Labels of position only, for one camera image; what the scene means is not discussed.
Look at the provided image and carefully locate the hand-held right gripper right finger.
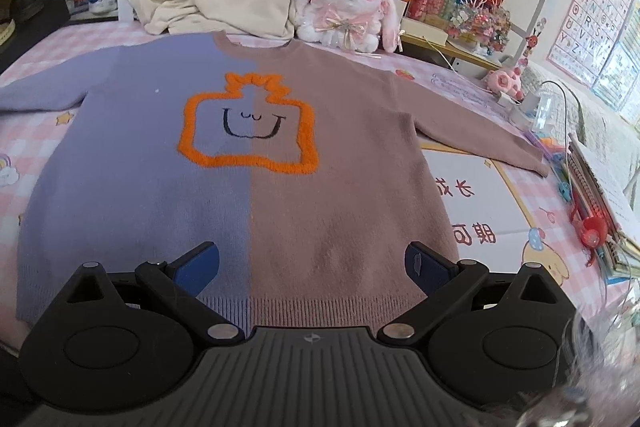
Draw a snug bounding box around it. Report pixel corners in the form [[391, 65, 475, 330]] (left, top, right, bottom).
[[376, 241, 577, 341]]

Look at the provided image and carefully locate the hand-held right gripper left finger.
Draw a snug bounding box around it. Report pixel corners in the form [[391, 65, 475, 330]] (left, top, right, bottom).
[[64, 241, 246, 341]]

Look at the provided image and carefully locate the purple and brown sweater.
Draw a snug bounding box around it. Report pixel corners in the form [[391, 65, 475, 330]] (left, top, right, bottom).
[[0, 31, 551, 339]]

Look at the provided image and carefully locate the red crab toy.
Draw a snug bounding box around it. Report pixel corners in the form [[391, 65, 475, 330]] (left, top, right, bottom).
[[570, 202, 613, 265]]

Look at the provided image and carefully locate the stack of notebooks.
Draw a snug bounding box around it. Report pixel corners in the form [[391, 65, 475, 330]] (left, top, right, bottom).
[[565, 134, 640, 288]]

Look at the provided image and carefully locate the pink plush toy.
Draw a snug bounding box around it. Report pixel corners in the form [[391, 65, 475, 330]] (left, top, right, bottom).
[[482, 68, 526, 102]]

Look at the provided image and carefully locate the bouquet of small figurines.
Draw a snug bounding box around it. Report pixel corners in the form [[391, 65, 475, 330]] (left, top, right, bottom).
[[447, 0, 513, 56]]

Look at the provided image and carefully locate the white and pink plush rabbit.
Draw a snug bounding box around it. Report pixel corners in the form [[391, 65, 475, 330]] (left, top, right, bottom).
[[291, 0, 404, 54]]

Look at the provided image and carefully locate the white charging cable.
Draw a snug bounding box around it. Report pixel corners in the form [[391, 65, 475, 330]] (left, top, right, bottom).
[[520, 80, 586, 142]]

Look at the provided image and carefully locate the alphabet wall poster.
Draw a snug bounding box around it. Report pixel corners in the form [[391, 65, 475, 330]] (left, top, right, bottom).
[[546, 0, 640, 128]]

